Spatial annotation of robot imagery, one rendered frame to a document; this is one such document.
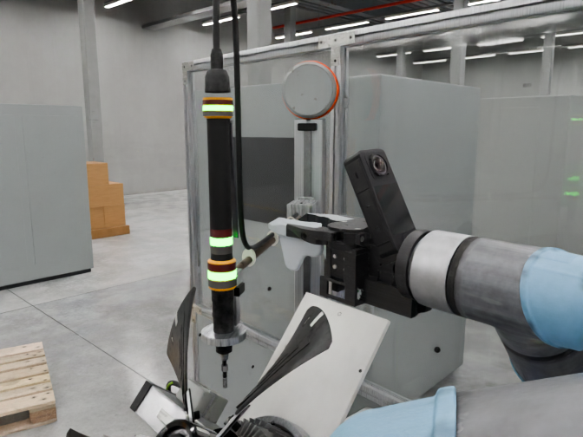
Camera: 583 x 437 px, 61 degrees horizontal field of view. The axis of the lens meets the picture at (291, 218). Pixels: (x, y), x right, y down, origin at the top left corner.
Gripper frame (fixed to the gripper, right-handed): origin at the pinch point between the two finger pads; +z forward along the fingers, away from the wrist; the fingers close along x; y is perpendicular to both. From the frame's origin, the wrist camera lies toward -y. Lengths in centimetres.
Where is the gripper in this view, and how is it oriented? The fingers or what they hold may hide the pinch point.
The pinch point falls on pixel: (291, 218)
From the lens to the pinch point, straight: 63.6
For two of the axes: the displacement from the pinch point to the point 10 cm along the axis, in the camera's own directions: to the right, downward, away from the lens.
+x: 7.4, -1.2, 6.6
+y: 0.0, 9.8, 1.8
